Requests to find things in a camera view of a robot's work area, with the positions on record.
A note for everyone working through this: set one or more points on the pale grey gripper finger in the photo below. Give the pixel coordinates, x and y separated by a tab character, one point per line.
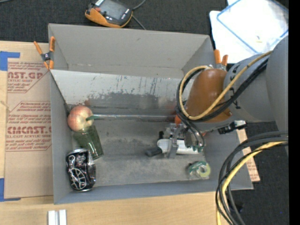
173	149

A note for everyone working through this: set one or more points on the green tape roll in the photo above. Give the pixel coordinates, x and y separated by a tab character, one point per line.
200	170

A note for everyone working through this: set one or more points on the grey metal bin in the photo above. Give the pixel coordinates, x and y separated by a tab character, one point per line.
131	167

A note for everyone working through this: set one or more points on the long grey rod green tip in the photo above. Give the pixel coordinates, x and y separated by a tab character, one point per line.
131	117

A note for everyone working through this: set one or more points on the green glass cup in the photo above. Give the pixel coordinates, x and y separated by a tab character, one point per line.
90	142

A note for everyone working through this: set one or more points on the crushed black drink can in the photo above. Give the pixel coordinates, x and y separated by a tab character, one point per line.
80	171

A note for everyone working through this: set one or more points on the red and yellow apple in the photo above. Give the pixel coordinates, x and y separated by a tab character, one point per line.
78	118

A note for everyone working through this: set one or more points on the brown cardboard board red print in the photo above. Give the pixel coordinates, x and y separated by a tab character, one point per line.
28	167

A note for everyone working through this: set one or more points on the black cylinder on white bracket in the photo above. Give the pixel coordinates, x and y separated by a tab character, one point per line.
226	128

